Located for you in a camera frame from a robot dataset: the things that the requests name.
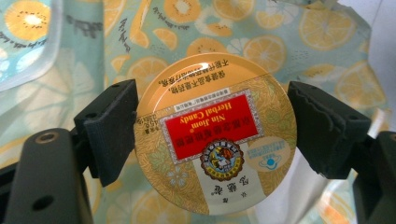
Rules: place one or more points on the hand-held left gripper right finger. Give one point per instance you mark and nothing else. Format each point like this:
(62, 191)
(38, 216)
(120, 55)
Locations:
(327, 130)

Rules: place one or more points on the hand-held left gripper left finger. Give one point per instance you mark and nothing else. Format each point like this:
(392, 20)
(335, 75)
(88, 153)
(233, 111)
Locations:
(109, 130)

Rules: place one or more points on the orange slice print fabric bag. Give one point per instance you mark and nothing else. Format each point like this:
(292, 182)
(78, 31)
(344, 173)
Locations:
(93, 56)

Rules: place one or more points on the round golden candy tin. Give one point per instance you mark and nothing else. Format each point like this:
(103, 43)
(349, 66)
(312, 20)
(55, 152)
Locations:
(214, 130)

